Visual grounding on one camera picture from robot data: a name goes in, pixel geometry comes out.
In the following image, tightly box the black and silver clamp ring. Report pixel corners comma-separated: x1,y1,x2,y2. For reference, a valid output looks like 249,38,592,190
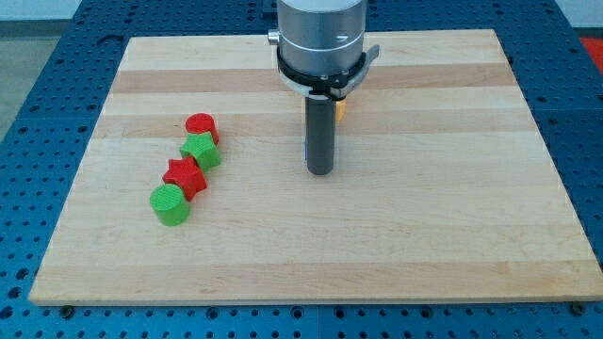
275,43,381,102

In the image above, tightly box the green star block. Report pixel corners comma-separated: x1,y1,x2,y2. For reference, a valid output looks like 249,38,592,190
179,132,221,171

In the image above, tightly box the yellow block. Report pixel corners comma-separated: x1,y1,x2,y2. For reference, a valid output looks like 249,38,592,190
335,100,347,122

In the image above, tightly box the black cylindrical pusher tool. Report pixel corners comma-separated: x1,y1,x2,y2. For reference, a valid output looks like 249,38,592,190
305,98,336,175

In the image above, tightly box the red star block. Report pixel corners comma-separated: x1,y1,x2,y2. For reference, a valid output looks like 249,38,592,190
162,156,207,202

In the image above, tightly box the red cylinder block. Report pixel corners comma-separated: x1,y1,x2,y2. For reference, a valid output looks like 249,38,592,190
185,112,220,145

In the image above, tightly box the green cylinder block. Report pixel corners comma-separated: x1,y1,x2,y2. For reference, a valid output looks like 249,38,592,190
149,184,190,226

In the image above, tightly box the wooden board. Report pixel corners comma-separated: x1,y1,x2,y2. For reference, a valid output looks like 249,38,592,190
29,29,602,306

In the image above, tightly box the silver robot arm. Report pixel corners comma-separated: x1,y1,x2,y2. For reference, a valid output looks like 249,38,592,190
276,0,367,76

